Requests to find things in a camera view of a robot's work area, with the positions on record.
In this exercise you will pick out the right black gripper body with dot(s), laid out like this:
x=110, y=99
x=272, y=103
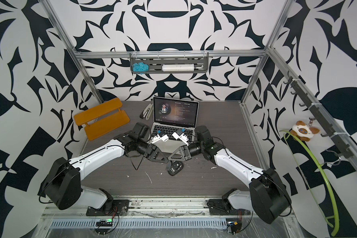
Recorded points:
x=187, y=152

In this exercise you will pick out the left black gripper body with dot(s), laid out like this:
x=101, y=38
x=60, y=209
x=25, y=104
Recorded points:
x=149, y=151

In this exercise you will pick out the black wireless mouse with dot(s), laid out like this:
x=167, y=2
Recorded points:
x=175, y=168

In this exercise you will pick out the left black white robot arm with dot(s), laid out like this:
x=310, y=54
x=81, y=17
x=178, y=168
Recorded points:
x=63, y=186

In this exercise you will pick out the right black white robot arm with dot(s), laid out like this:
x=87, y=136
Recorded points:
x=267, y=196

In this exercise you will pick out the silver laptop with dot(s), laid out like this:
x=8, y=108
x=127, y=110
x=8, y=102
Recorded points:
x=170, y=115

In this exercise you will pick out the black silver stapler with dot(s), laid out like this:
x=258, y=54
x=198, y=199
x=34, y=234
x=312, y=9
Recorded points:
x=146, y=113

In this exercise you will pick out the orange two-tier stand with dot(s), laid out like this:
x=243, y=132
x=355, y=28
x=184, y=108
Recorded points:
x=102, y=119

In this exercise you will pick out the teal scrubber ball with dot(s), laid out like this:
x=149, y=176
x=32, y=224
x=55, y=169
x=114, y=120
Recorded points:
x=140, y=67

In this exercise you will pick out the right small electronics board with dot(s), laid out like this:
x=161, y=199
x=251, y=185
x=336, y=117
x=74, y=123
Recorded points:
x=234, y=227

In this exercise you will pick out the small electronics board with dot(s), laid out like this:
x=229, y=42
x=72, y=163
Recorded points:
x=234, y=227
x=104, y=223

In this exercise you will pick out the left small electronics board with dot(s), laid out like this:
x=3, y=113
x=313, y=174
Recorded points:
x=104, y=223

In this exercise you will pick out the white roll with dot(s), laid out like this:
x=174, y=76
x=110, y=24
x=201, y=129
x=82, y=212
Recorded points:
x=178, y=67

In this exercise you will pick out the brown white plush toy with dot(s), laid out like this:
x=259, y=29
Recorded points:
x=303, y=131

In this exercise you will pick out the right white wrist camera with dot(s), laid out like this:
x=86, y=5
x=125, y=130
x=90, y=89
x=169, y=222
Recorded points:
x=180, y=135

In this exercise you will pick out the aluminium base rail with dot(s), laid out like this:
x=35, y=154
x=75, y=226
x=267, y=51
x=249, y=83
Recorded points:
x=145, y=206

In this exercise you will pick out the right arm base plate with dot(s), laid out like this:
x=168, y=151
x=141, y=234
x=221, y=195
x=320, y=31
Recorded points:
x=221, y=207

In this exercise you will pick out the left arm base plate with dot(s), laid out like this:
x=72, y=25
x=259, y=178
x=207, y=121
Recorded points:
x=113, y=207

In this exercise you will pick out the grey wall tray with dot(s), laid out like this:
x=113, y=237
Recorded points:
x=200, y=61

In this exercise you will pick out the grey hook rail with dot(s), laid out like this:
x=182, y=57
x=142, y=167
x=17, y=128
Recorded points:
x=329, y=125

